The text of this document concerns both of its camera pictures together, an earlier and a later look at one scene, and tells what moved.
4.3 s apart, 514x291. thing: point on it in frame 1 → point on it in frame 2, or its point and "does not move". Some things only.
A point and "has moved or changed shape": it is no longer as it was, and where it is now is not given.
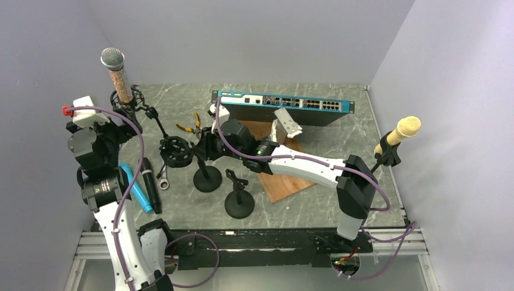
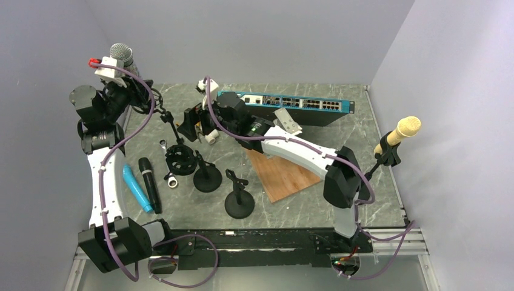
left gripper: (125, 131) → (137, 91)
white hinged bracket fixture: (283, 125) does not move
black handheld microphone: (147, 173) does not move
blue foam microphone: (136, 189) does not move
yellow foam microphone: (407, 127) does not move
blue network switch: (309, 111) does not move
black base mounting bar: (190, 247) does not move
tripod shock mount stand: (168, 145) → (167, 116)
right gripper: (205, 147) → (192, 116)
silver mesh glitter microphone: (113, 59) has moved or changed shape
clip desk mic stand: (239, 204) does not move
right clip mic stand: (389, 155) does not move
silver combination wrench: (164, 182) → (172, 180)
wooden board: (278, 187) does not move
